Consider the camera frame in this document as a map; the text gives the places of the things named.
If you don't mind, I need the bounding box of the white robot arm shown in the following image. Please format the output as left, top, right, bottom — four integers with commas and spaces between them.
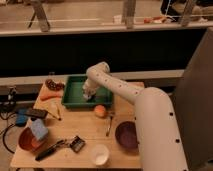
83, 62, 189, 171

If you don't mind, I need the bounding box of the black handled knife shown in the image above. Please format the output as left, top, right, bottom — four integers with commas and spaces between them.
35, 140, 65, 161

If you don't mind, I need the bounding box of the orange fruit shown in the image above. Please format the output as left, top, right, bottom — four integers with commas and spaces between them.
94, 105, 107, 118

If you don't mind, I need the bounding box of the white cup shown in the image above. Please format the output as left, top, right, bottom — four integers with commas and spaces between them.
90, 144, 109, 166

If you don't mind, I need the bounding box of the black rectangular device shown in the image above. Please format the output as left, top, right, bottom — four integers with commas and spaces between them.
26, 108, 47, 119

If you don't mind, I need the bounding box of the green plastic tray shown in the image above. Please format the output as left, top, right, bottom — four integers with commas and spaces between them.
61, 75, 113, 109

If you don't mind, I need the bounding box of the black cable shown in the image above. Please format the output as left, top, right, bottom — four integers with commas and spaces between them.
1, 123, 18, 154

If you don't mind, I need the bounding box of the orange carrot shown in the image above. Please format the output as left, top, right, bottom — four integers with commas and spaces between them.
40, 95, 62, 101

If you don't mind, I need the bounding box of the brown bowl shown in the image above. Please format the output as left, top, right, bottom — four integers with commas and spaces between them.
18, 127, 46, 151

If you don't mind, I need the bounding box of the blue sponge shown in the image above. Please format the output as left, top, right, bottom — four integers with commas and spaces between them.
30, 119, 48, 140

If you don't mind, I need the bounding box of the purple bowl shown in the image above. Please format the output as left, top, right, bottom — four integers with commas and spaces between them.
115, 121, 138, 150

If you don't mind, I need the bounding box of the small black box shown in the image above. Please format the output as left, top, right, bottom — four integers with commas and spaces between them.
70, 136, 85, 153

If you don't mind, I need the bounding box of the metal fork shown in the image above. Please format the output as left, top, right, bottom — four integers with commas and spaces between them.
106, 112, 114, 136

